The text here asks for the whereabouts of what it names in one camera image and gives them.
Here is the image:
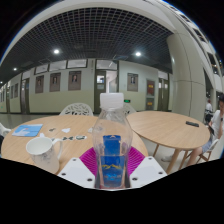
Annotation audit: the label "white wooden-legged chair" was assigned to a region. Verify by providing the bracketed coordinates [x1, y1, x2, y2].
[199, 138, 221, 163]

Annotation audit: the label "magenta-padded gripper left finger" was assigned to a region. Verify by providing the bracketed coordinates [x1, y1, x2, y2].
[57, 147, 100, 189]

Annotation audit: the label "round ceiling lights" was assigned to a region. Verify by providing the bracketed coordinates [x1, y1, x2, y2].
[12, 48, 142, 72]

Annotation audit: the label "white lattice chair with bag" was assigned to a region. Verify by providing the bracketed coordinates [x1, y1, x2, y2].
[0, 122, 10, 138]

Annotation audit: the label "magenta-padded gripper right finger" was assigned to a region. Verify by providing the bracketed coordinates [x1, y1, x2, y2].
[126, 147, 168, 189]

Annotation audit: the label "framed wall portraits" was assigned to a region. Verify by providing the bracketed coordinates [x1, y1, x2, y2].
[0, 70, 156, 103]

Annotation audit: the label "clear blue-labelled water bottle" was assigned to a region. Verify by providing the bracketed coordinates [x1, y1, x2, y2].
[92, 92, 134, 190]

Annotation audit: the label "dark-framed open door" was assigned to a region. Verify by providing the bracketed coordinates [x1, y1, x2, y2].
[94, 69, 119, 113]

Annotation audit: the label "black phone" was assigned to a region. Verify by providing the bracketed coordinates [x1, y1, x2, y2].
[185, 120, 200, 128]

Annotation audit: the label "person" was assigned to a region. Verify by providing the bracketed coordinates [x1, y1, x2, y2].
[161, 94, 224, 168]
[204, 99, 214, 124]

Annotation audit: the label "white marbled mug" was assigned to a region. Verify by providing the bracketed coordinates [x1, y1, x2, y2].
[25, 135, 64, 174]

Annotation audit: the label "round wooden side table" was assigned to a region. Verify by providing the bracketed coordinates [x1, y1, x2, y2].
[126, 110, 212, 174]

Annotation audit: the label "light blue booklet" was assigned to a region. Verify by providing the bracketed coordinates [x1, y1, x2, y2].
[11, 123, 44, 138]

